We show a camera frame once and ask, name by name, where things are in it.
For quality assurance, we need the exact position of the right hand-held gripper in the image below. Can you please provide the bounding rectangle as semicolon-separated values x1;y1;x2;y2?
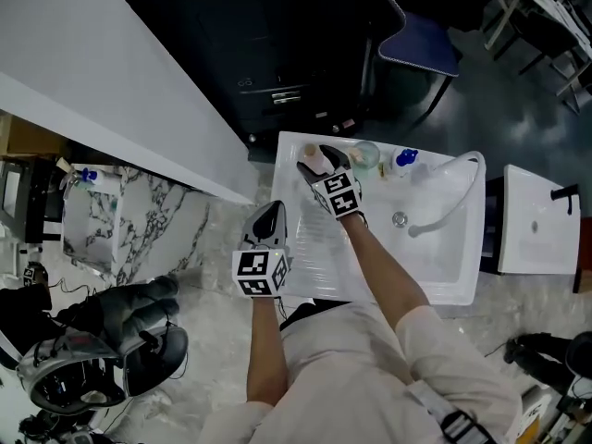
295;144;364;220

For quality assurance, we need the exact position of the white washbasin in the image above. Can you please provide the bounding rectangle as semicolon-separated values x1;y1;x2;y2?
498;164;582;276

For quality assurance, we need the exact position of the small beige round object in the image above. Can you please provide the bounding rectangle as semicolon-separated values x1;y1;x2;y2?
301;142;330;176

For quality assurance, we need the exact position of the person's left forearm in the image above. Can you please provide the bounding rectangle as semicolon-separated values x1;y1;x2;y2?
245;295;291;405

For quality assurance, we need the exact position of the grey black office chair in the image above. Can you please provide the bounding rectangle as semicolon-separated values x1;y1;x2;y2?
15;325;191;416

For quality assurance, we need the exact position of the white ceramic sink basin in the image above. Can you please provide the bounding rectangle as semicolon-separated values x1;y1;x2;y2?
270;130;487;307

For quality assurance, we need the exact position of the clear glass cup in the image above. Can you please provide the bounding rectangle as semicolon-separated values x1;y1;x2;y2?
348;140;382;171

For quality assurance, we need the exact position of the person's right forearm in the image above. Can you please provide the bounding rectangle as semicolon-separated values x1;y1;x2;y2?
339;212;432;338

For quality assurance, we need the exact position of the dark cabinet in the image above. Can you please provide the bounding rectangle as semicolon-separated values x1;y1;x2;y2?
105;0;376;157

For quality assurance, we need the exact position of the blue pump soap bottle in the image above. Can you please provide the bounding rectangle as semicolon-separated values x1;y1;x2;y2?
80;167;106;188
389;146;421;179

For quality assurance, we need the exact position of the marble pattern cabinet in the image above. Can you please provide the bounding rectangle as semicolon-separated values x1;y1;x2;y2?
61;163;213;287

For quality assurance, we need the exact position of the white faucet hose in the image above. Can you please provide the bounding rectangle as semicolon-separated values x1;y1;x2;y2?
407;150;487;240

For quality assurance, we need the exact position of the person's beige shirt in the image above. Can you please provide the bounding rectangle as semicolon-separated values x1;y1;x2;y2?
197;300;524;444

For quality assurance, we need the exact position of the blue upholstered chair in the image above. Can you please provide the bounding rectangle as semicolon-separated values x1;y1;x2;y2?
359;0;463;125

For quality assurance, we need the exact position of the black faucet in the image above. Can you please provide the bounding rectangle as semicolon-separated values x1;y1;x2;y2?
549;183;581;216

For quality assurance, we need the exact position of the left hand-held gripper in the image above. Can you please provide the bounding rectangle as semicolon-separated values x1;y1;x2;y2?
231;200;291;299

